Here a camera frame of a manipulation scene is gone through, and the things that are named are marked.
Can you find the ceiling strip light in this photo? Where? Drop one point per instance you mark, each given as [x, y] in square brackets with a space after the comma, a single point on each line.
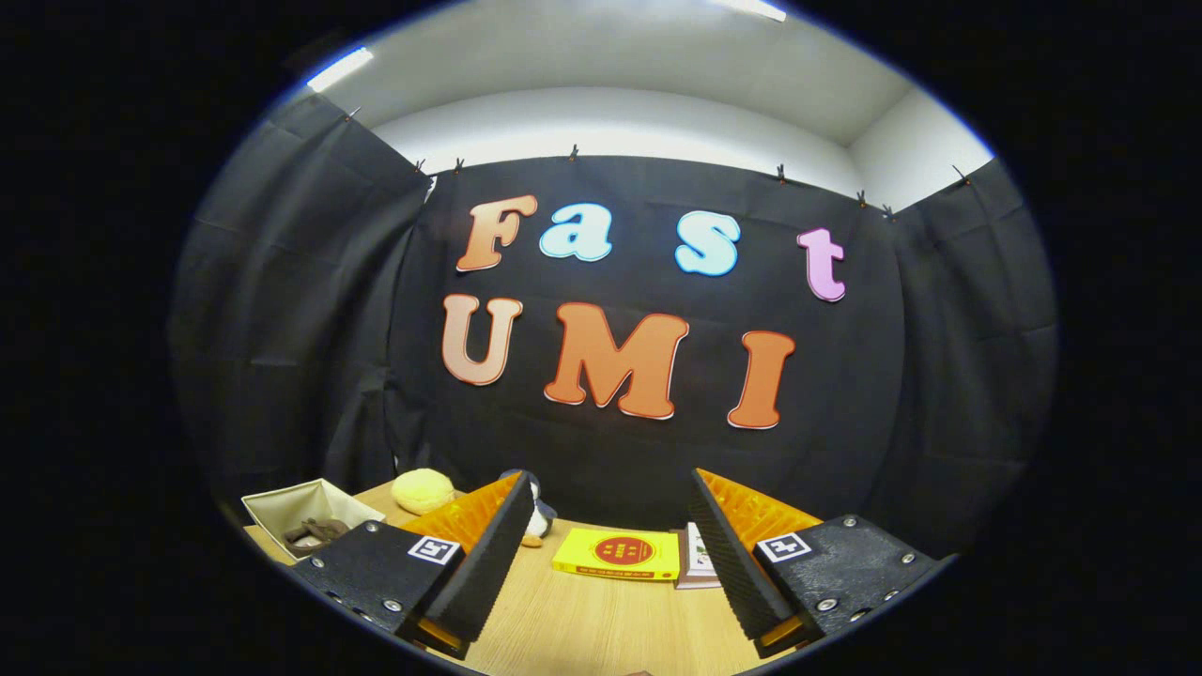
[338, 69]

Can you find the thick white book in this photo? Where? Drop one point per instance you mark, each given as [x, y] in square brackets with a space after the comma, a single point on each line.
[690, 580]

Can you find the beige fabric storage box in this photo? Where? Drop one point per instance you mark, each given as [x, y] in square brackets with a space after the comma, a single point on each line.
[282, 502]

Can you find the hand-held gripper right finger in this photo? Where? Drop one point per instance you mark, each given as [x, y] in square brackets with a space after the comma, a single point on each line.
[732, 563]

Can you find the yellow bun plush toy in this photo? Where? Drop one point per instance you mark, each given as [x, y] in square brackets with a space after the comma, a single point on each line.
[423, 491]

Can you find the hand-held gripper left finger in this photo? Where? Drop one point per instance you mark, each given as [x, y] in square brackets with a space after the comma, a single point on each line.
[488, 563]

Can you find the penguin plush toy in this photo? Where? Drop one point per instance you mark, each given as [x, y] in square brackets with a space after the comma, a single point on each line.
[540, 516]

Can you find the ceiling light panel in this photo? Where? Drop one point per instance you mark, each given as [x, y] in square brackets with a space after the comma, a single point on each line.
[751, 8]

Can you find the yellow book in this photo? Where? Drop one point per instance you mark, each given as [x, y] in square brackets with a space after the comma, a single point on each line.
[615, 554]

